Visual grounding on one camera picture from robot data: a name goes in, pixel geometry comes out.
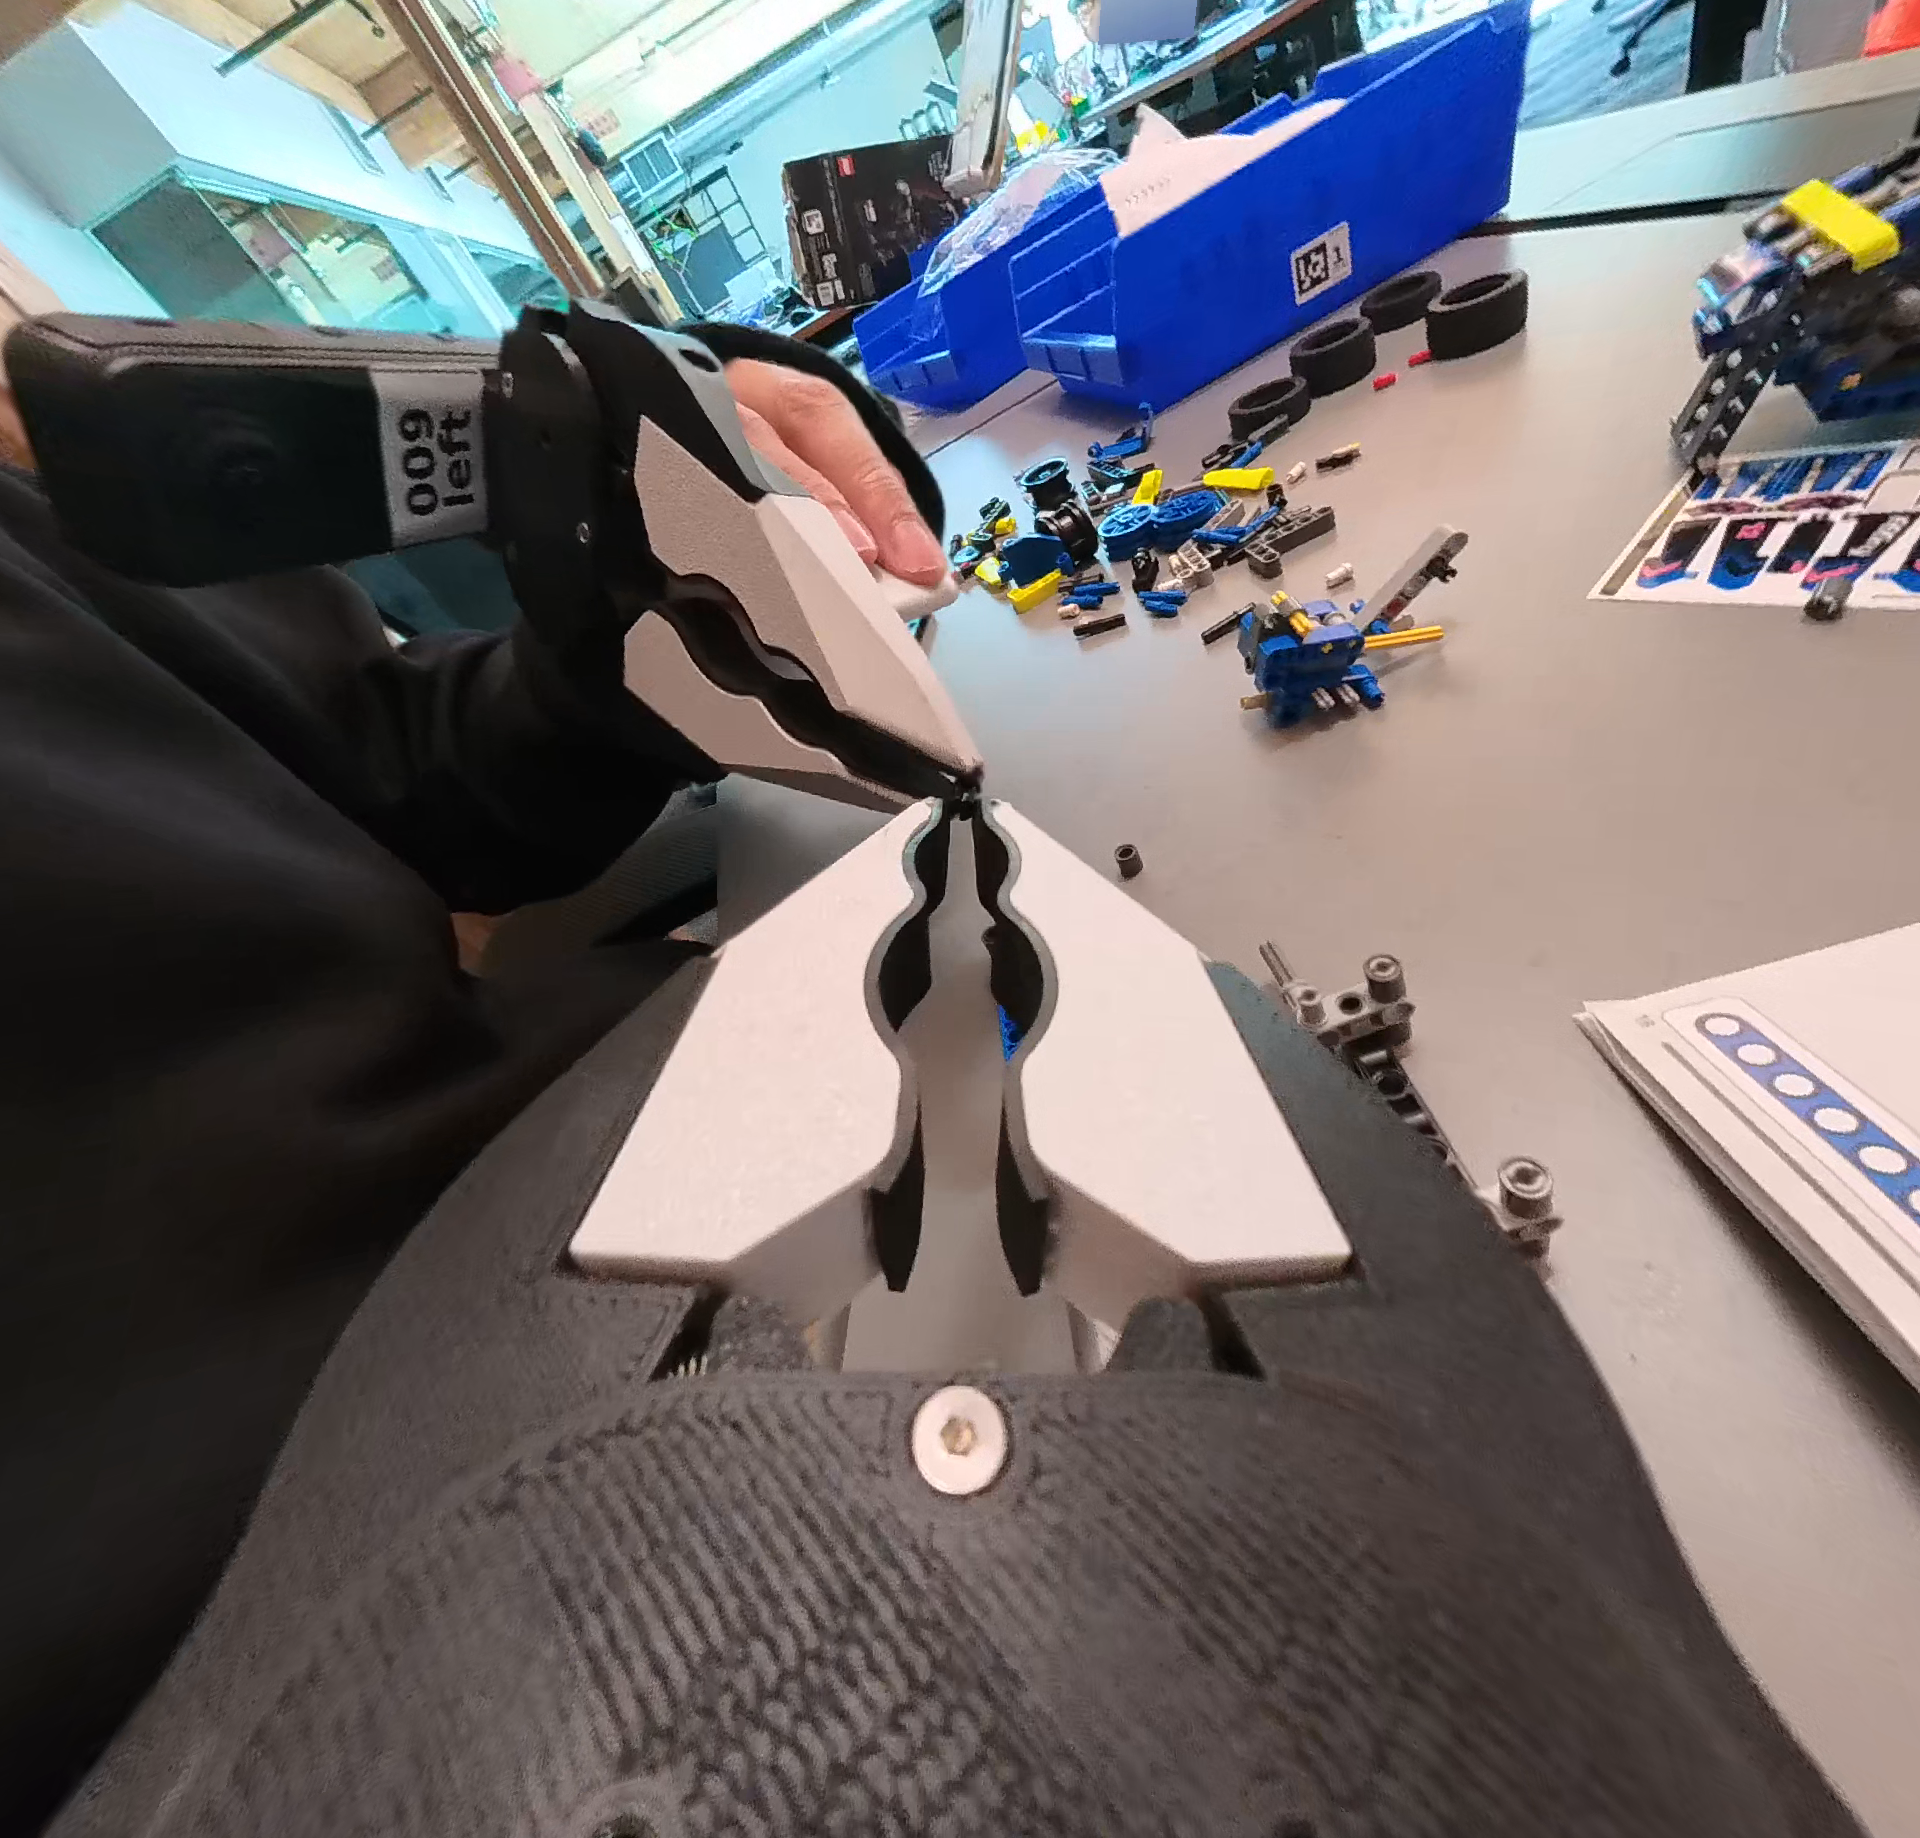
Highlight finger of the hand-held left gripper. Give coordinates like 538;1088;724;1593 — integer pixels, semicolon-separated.
627;416;988;796
618;600;963;820

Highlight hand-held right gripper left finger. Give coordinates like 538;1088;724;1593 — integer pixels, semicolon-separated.
567;800;963;1334

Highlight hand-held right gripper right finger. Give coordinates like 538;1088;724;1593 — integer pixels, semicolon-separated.
972;800;1360;1331

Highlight person's left forearm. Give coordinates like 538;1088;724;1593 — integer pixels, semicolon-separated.
344;563;738;927

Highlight grey black lego beam assembly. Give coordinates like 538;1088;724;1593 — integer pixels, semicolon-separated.
1256;945;1567;1263

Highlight pile of loose lego pieces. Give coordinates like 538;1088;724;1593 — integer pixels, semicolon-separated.
948;420;1369;641

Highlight black lego box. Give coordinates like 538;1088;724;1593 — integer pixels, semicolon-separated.
781;134;963;314

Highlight blue lego sub-assembly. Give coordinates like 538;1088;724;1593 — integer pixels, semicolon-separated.
1237;522;1472;730

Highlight lego instruction booklet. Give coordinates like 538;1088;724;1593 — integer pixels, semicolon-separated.
1575;923;1920;1399

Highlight lego sticker sheet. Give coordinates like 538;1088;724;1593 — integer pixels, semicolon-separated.
1590;435;1920;618

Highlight blue yellow lego car model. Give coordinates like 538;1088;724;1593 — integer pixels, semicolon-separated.
1668;142;1920;483

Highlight person's left hand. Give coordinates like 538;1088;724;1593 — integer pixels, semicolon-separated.
733;363;958;591

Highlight small blue storage bin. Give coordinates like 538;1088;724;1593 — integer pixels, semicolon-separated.
853;158;1120;412

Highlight clear plastic bag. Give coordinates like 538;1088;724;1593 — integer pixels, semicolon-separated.
919;146;1120;296

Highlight large blue storage bin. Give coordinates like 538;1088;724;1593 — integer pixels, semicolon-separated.
1008;0;1537;416

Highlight person's black clothing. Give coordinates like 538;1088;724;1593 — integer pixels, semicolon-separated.
0;465;708;1838

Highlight white paper sheet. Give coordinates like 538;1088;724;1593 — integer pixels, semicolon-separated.
1111;98;1353;239

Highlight long background desk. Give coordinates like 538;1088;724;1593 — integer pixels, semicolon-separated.
1080;0;1451;130

